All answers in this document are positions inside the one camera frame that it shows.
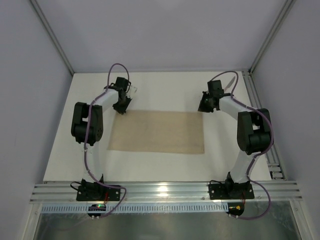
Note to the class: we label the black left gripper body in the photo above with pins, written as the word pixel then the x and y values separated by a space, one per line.
pixel 122 106

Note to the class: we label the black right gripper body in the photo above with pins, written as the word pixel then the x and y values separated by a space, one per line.
pixel 204 105

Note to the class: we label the beige cloth napkin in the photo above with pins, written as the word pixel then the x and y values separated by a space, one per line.
pixel 153 131

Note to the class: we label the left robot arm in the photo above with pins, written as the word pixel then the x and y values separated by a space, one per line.
pixel 87 126

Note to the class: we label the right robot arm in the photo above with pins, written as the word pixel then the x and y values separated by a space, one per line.
pixel 240 172

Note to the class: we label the left black controller board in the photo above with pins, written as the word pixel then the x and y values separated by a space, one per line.
pixel 95 211

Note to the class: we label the black controller board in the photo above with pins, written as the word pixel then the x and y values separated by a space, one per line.
pixel 235 209
pixel 95 211

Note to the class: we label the right black controller board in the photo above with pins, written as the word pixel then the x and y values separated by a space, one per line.
pixel 235 209

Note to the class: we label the knife with pink handle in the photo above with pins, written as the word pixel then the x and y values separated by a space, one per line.
pixel 230 83

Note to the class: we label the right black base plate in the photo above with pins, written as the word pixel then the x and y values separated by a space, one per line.
pixel 230 191

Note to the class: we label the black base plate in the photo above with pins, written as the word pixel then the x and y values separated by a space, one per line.
pixel 97 193
pixel 230 191

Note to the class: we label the right side aluminium rail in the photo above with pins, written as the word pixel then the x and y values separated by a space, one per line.
pixel 260 131

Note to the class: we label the aluminium rail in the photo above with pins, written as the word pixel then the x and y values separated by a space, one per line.
pixel 260 131
pixel 153 192

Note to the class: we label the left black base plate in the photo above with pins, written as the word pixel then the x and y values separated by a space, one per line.
pixel 97 193

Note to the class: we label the slotted cable duct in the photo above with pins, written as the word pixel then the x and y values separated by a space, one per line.
pixel 139 208

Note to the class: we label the aluminium front rail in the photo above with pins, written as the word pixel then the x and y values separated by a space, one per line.
pixel 153 192

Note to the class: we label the right aluminium frame post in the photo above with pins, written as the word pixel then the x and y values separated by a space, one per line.
pixel 272 33

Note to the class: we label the aluminium frame post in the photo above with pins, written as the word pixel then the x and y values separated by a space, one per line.
pixel 51 34
pixel 272 33

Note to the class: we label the left aluminium frame post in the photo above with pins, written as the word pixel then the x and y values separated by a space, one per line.
pixel 51 34

